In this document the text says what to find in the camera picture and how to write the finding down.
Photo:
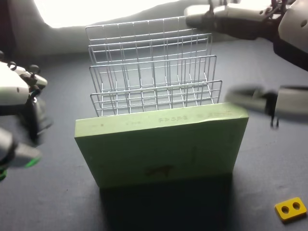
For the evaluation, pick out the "yellow block with two holes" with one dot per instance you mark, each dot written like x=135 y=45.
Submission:
x=292 y=214

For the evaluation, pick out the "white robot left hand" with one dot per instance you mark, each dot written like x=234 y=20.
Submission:
x=12 y=89

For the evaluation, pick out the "grey table cloth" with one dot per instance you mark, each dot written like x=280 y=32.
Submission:
x=60 y=197

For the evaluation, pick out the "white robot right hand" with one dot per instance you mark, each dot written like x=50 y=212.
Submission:
x=293 y=31

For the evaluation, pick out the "green block with holes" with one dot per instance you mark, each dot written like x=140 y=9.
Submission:
x=2 y=175

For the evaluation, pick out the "light green board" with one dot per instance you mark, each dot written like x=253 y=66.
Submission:
x=156 y=149

